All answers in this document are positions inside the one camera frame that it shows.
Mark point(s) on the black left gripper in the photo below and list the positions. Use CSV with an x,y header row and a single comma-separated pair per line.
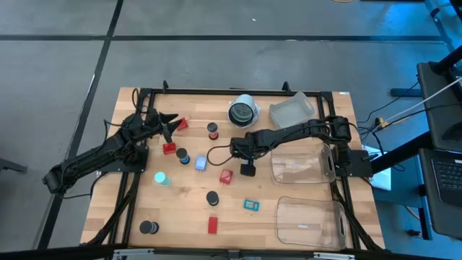
x,y
156,121

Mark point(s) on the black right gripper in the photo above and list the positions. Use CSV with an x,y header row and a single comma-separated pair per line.
x,y
243,148

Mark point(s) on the red power adapter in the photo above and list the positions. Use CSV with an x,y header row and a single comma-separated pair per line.
x,y
169,148
182,124
226,176

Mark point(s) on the blue sand hourglass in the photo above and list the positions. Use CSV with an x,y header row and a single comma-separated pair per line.
x,y
181,154

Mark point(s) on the teal digital timer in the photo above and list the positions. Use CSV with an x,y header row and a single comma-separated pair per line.
x,y
251,205

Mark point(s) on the red sand hourglass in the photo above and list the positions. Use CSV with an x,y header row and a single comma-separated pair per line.
x,y
212,127

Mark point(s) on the white sand hourglass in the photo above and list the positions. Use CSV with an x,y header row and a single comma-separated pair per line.
x,y
212,197

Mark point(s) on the white blue power adapter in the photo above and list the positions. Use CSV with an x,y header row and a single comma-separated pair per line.
x,y
200,163

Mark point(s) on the teal hourglass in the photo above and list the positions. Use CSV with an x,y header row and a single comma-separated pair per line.
x,y
160,177

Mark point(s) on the red case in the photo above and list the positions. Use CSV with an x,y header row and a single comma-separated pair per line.
x,y
212,225

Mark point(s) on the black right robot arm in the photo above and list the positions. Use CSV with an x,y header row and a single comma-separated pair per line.
x,y
288,135

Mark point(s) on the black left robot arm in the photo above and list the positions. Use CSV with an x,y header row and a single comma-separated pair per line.
x,y
94,155

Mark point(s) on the clear plastic bin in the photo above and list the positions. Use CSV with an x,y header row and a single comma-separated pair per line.
x,y
303,166
310,224

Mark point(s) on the white cylindrical projector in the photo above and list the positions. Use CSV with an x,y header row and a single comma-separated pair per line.
x,y
242,112

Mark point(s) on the grey plastic bin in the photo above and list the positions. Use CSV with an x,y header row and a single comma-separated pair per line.
x,y
288,112

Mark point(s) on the purple sand hourglass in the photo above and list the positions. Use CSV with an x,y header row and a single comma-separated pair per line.
x,y
146,227

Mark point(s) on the white power strip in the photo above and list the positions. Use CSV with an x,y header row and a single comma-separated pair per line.
x,y
382,180

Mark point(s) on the black diagonal stand bar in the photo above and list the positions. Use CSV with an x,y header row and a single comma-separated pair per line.
x,y
404,151

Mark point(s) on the grey chair base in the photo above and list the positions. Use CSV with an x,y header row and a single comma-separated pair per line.
x,y
11,166

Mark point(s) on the black floor stand foot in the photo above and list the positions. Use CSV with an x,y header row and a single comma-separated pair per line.
x,y
406,92

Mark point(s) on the black floor plug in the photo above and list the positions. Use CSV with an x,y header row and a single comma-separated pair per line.
x,y
415,233

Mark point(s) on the black side table top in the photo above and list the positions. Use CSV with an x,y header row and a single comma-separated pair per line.
x,y
431,119

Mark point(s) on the black laptop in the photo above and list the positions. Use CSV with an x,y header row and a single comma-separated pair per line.
x,y
447,177

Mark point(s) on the black computer mouse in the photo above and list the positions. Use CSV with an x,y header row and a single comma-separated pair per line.
x,y
454,131

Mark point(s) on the black boom pole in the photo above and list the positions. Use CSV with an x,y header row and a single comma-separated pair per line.
x,y
447,59

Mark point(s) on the black table frame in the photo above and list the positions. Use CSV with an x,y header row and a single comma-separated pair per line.
x,y
216,91

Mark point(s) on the silver metal bracket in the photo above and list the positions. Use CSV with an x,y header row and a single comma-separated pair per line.
x,y
334,256
131,254

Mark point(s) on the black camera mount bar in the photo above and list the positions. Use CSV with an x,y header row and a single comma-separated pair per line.
x,y
54,252

